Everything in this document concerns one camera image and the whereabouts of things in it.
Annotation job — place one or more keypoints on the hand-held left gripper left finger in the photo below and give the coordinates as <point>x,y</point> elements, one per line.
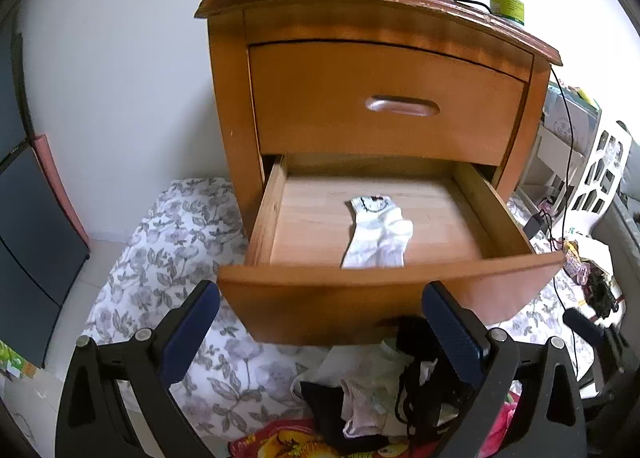
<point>192,333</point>

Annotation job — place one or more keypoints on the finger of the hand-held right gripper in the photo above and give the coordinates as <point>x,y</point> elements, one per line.
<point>582,325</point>

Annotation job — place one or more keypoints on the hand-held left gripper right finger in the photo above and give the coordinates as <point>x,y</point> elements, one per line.
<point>452,333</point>

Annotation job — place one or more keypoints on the black bra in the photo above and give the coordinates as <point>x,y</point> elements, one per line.
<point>412,335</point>

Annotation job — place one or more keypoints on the white sock pair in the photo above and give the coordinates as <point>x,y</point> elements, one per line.
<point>380,238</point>

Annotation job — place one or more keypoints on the wooden nightstand drawer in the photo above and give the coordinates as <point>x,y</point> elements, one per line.
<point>310,308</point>
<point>325,128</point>

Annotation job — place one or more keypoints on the navy cloth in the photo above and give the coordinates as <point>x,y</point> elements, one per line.
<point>320,413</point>

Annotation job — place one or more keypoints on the black garment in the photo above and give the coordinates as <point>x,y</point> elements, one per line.
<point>605,295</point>

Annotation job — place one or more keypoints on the grey floral blanket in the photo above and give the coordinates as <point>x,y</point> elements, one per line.
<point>165,248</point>

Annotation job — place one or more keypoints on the black charger adapter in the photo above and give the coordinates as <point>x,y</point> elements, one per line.
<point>535,225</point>

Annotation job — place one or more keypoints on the red floral blanket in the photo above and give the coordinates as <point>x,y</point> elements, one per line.
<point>280,440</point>

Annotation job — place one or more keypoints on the green printed carton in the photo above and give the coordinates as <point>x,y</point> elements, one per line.
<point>10,358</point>

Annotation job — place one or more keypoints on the dark cabinet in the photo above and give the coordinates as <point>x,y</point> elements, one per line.
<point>30,238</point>

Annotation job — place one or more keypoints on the grey printed booklet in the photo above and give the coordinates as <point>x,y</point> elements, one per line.
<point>570,125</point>

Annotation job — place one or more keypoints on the pink board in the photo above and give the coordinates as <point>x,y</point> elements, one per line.
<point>55,178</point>

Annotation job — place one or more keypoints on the wooden nightstand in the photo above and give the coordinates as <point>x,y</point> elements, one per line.
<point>225,113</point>

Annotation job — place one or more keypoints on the green pill bottle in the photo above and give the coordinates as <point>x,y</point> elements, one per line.
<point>507,3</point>

